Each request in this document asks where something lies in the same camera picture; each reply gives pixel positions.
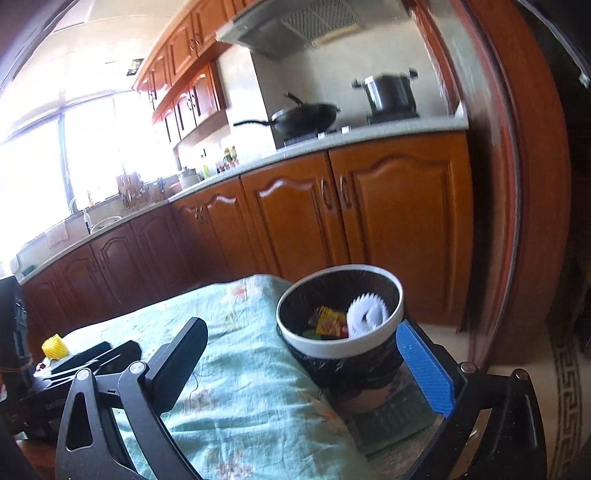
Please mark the wooden knife block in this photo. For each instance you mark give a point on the wooden knife block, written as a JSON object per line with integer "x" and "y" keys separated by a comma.
{"x": 131, "y": 191}

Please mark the cluster of condiment bottles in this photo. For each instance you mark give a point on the cluster of condiment bottles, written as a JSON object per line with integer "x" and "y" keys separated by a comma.
{"x": 228, "y": 159}

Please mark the gas stove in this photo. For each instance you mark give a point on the gas stove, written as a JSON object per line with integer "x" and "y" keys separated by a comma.
{"x": 392, "y": 117}

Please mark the kitchen faucet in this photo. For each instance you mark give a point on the kitchen faucet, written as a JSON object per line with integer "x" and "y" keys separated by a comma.
{"x": 86, "y": 217}

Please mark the green floral tablecloth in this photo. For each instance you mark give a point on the green floral tablecloth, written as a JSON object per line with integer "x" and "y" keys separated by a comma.
{"x": 240, "y": 369}

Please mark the white-rimmed bin with black bag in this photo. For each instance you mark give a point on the white-rimmed bin with black bag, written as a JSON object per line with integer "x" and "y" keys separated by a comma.
{"x": 351, "y": 369}

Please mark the white paper cupcake liner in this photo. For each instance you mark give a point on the white paper cupcake liner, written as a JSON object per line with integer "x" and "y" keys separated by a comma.
{"x": 358, "y": 318}

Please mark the steel range hood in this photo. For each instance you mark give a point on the steel range hood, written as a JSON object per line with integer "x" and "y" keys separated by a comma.
{"x": 277, "y": 32}

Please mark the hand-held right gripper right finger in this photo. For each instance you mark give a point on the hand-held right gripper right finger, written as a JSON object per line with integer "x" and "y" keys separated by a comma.
{"x": 425, "y": 369}

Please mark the wooden wall cabinets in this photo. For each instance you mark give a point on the wooden wall cabinets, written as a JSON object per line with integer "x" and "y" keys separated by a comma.
{"x": 180, "y": 46}

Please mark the white lidded pot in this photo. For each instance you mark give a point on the white lidded pot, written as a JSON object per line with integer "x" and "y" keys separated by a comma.
{"x": 189, "y": 179}

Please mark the green foil wrapper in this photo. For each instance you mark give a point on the green foil wrapper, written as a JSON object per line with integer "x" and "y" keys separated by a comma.
{"x": 310, "y": 332}

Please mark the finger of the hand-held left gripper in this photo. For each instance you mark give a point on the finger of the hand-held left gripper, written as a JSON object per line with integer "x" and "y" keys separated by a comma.
{"x": 90, "y": 353}
{"x": 121, "y": 353}

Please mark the black wok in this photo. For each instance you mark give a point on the black wok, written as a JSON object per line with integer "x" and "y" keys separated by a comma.
{"x": 304, "y": 117}

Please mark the wooden door frame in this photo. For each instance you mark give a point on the wooden door frame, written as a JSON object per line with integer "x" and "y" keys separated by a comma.
{"x": 531, "y": 184}

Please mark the wooden base cabinets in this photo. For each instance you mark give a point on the wooden base cabinets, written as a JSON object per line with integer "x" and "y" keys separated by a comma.
{"x": 397, "y": 221}

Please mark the kitchen window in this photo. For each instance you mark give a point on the kitchen window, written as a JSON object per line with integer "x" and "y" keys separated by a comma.
{"x": 92, "y": 152}

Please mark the steel stockpot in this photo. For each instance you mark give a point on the steel stockpot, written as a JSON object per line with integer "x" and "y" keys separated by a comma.
{"x": 388, "y": 92}

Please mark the yellow red snack wrapper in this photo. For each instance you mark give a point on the yellow red snack wrapper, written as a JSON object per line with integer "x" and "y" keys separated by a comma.
{"x": 330, "y": 322}

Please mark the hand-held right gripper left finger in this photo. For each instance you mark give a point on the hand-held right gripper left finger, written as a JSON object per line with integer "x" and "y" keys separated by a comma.
{"x": 184, "y": 360}

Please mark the yellow cupcake liner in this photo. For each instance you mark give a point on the yellow cupcake liner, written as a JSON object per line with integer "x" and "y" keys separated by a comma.
{"x": 53, "y": 345}

